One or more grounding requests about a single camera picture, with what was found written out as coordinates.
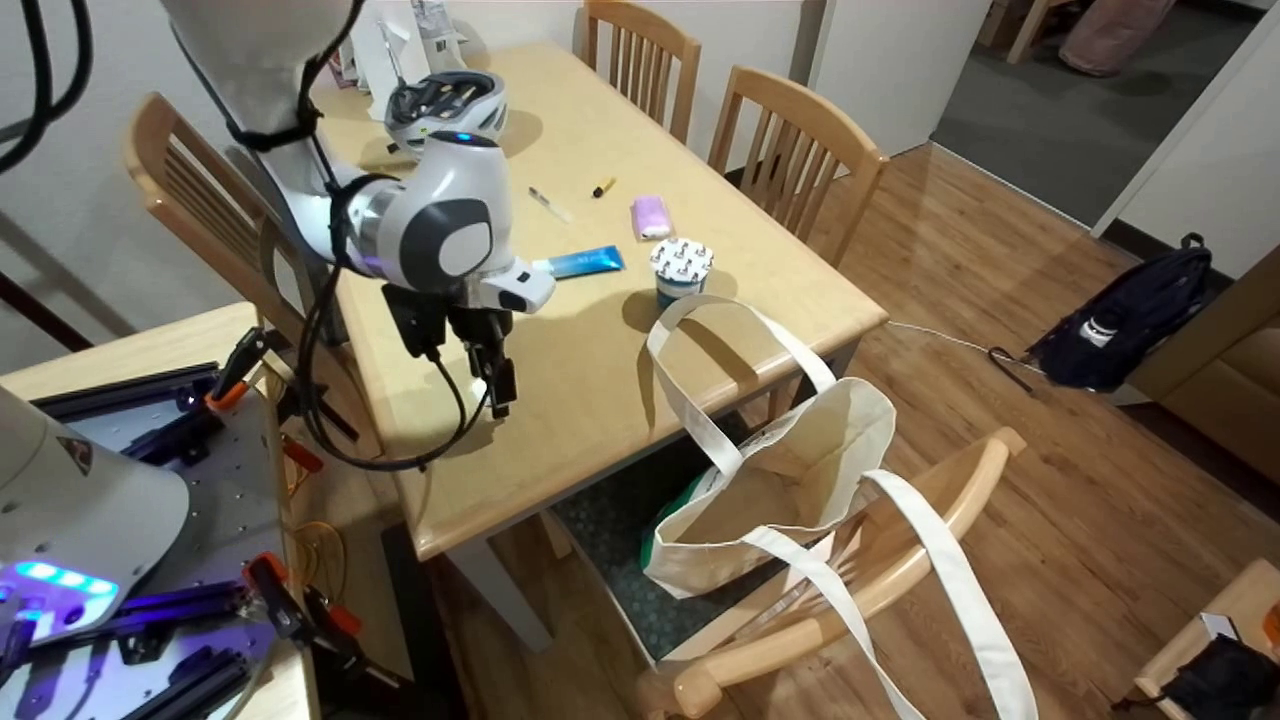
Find cream canvas tote bag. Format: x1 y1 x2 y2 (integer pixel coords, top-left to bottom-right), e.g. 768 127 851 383
640 293 1042 720

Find thick black cable bundle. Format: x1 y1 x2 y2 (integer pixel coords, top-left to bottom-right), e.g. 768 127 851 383
0 0 95 174

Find white cord with black end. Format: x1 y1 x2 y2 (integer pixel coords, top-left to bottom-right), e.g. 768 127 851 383
884 315 1048 398

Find white robot base blue lights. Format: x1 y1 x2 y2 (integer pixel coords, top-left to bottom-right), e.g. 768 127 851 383
0 383 192 648

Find black backpack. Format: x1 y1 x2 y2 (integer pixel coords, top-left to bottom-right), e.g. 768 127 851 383
1027 230 1220 397

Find wooden robot cart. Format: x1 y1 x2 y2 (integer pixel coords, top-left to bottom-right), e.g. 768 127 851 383
0 299 324 720

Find wooden slat-back chair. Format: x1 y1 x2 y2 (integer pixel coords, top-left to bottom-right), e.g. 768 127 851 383
573 0 706 142
126 93 409 539
706 63 894 273

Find light wooden armchair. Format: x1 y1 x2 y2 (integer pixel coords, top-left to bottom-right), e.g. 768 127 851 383
637 424 1031 720

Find black item on box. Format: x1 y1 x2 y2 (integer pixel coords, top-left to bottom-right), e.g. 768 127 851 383
1160 633 1280 720

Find thin silver pen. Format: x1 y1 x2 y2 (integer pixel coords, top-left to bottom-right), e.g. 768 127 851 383
524 182 573 222

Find black mounting rail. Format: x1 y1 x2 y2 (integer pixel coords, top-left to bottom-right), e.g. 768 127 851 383
27 356 223 424

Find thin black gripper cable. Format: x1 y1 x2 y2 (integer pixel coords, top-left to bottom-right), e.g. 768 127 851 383
290 170 499 475

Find brown wooden cabinet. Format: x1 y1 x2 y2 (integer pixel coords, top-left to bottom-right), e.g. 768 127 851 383
1132 244 1280 487

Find white table leg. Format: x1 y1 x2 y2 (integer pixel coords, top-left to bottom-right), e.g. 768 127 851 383
446 530 555 656

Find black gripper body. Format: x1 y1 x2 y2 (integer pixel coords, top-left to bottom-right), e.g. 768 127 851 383
382 277 519 358

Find white grey bicycle helmet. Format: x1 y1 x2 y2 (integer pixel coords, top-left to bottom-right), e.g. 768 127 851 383
382 68 512 151

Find black orange clamp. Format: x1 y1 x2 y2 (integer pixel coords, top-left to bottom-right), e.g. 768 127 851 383
239 551 405 688
201 324 293 414
273 371 364 447

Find dark grey seat cushion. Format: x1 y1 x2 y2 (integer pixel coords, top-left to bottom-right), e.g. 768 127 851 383
547 437 792 668

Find small wooden box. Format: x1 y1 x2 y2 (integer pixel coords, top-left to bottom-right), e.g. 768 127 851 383
1132 554 1280 720

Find pink fabric object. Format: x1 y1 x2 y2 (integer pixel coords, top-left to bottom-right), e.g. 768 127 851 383
1058 0 1180 79

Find blue tube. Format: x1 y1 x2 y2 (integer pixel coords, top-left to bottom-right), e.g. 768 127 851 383
545 244 630 282

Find purple bar of soap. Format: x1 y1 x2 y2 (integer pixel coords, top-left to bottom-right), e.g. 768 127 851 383
630 191 676 244

